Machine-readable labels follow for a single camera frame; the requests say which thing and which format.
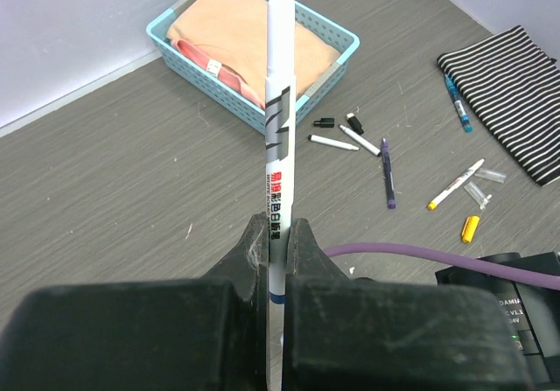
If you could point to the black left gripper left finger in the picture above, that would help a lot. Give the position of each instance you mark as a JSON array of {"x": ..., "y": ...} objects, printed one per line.
[{"x": 206, "y": 333}]

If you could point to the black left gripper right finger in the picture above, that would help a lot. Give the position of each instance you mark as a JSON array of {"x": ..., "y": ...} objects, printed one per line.
[{"x": 344, "y": 334}]

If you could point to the white marker with blue end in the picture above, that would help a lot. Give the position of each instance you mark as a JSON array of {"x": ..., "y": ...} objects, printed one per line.
[{"x": 280, "y": 130}]

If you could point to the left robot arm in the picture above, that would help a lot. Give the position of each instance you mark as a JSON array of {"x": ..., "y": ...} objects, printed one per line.
[{"x": 526, "y": 288}]

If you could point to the purple pen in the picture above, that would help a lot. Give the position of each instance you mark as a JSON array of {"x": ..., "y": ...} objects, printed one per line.
[{"x": 388, "y": 175}]

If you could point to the yellow pen cap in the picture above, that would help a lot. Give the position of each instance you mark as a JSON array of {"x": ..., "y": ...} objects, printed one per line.
[{"x": 469, "y": 229}]

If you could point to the short white pen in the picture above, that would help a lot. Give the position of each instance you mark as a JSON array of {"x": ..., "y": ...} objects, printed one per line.
[{"x": 332, "y": 143}]

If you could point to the white pen with black end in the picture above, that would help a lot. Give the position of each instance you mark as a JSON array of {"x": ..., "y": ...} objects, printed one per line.
[{"x": 361, "y": 140}]

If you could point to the small black pen cap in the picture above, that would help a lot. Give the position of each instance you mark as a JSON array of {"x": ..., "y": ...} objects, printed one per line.
[{"x": 324, "y": 122}]

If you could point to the teal pen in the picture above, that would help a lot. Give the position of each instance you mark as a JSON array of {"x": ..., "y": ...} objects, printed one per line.
[{"x": 458, "y": 104}]

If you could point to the white marker with yellow end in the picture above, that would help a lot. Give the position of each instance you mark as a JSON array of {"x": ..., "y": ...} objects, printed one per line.
[{"x": 454, "y": 185}]

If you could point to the black cap with white tip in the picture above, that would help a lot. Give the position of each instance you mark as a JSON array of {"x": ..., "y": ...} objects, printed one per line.
[{"x": 354, "y": 123}]

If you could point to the light blue perforated basket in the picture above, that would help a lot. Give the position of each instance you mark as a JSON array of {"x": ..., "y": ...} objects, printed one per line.
[{"x": 323, "y": 49}]

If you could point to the peach folded towel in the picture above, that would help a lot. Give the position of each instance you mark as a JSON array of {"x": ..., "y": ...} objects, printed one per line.
[{"x": 232, "y": 33}]

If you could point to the black white striped cloth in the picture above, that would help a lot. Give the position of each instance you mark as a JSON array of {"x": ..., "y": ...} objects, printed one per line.
[{"x": 512, "y": 85}]

